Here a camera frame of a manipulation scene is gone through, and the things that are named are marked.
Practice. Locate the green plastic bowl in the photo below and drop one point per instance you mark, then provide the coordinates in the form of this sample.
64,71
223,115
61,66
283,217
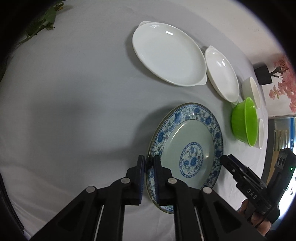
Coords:
244,122

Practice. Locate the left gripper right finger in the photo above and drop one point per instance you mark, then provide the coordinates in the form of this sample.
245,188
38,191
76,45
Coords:
161,177

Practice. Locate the white ceramic bowl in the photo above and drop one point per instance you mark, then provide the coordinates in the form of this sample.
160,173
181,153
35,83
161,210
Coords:
260,134

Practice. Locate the blue patterned round plate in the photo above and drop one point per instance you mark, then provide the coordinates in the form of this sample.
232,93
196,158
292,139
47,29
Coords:
189,142

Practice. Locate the small white oval dish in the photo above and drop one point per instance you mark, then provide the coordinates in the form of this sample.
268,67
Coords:
222,75

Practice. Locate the black flower pot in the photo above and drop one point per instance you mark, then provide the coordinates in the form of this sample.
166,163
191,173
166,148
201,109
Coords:
262,74

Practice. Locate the green leafy potted plant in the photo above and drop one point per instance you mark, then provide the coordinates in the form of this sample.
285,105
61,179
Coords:
45,21

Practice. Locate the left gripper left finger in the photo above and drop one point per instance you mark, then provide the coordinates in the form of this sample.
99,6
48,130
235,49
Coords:
139,179

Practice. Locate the cream ceramic bowl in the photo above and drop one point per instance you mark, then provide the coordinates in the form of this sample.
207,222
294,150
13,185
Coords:
250,89

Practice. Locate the right hand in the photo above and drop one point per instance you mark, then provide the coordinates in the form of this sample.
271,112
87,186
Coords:
260,224

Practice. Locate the pink artificial blossom tree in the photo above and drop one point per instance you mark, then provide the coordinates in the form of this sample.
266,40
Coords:
284,71

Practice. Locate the large white oval dish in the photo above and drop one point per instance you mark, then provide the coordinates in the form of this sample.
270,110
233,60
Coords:
170,54

